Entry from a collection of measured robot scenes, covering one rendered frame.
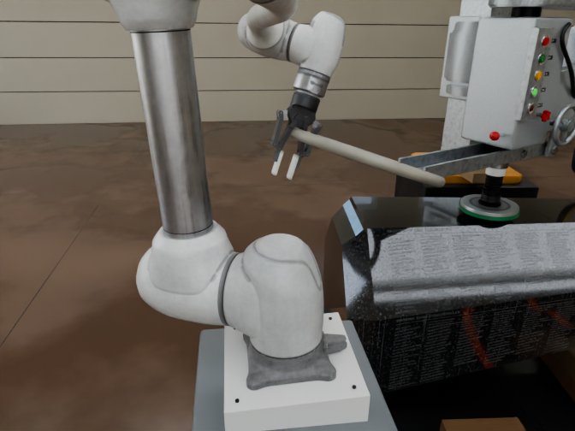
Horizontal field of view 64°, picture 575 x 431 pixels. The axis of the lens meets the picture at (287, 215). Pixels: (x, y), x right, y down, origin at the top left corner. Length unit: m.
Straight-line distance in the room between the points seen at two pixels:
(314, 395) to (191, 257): 0.36
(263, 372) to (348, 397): 0.17
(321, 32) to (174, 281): 0.72
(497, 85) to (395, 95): 6.53
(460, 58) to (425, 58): 5.75
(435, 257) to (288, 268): 0.99
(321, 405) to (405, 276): 0.85
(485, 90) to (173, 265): 1.27
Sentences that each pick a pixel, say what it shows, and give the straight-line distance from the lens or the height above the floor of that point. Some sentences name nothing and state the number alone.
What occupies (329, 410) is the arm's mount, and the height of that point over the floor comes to 0.84.
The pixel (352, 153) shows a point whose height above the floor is 1.23.
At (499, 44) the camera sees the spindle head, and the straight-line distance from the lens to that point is 1.78.
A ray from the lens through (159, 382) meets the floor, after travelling 2.32.
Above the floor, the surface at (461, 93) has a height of 1.19.
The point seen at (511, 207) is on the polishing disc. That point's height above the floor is 0.88.
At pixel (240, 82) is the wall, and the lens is 7.75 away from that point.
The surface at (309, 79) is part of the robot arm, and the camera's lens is 1.26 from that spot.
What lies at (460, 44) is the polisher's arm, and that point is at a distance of 2.64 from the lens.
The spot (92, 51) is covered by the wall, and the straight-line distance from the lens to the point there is 7.97.
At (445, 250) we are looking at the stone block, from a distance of 1.79.
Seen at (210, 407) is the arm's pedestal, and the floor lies 0.80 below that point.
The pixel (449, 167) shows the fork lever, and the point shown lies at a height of 1.10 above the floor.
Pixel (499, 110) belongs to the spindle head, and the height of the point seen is 1.25.
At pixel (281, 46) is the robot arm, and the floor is 1.47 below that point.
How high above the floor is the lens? 1.53
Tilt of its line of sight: 23 degrees down
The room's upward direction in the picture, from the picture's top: 1 degrees clockwise
